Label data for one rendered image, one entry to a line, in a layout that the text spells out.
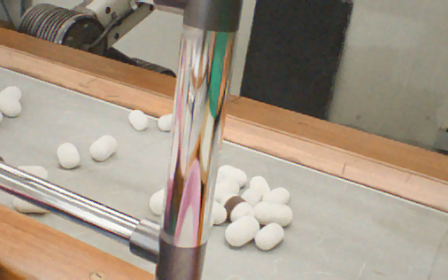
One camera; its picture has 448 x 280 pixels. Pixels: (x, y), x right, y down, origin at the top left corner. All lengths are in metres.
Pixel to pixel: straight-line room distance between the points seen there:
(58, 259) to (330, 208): 0.28
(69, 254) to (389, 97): 2.25
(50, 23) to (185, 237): 0.85
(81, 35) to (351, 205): 0.65
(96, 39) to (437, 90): 1.76
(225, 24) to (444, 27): 2.29
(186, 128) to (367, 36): 2.31
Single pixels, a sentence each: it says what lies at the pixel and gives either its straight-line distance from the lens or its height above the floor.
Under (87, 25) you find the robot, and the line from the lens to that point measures 1.06.
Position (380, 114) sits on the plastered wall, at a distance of 2.58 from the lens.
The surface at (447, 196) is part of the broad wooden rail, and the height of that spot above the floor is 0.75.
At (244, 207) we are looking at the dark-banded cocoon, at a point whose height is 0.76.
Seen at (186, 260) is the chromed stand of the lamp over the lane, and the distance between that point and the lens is 0.25.
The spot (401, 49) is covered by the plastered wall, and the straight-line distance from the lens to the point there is 2.51.
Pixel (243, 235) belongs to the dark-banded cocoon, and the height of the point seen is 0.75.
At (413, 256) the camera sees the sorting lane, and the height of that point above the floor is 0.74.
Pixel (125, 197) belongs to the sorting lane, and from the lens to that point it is 0.52.
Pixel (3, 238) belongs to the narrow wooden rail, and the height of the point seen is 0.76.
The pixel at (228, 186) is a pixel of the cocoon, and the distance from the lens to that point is 0.51.
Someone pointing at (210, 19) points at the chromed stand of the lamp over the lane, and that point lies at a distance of 0.21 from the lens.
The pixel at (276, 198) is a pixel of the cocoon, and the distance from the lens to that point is 0.51.
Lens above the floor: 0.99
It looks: 22 degrees down
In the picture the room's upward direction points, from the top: 9 degrees clockwise
